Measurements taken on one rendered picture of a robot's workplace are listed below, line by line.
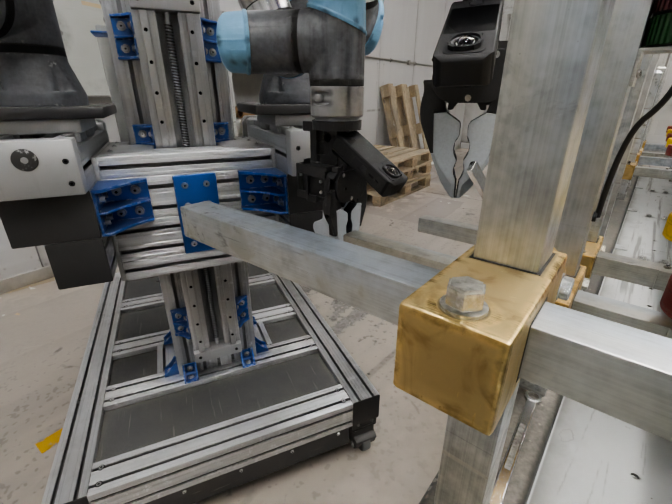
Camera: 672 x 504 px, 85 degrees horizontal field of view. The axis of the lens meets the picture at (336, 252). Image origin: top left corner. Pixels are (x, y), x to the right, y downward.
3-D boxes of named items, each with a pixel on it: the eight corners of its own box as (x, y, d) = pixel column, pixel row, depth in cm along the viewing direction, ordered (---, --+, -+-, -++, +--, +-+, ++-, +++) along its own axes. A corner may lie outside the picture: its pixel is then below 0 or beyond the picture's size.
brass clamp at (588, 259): (546, 276, 60) (553, 248, 58) (562, 251, 70) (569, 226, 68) (590, 288, 56) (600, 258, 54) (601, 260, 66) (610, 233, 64)
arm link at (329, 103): (374, 86, 51) (338, 85, 46) (373, 121, 53) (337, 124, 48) (333, 87, 56) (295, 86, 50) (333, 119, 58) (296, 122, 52)
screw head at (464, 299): (431, 308, 16) (434, 285, 16) (450, 291, 18) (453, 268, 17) (478, 326, 15) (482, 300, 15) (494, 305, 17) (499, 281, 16)
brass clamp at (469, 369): (381, 381, 19) (387, 297, 17) (476, 286, 29) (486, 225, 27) (504, 448, 16) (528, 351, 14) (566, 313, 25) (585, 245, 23)
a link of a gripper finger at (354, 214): (332, 245, 65) (332, 194, 62) (360, 254, 62) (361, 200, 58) (321, 250, 63) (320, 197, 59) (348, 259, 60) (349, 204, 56)
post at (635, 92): (547, 325, 69) (626, 31, 51) (551, 317, 72) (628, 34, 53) (568, 332, 67) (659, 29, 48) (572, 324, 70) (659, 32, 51)
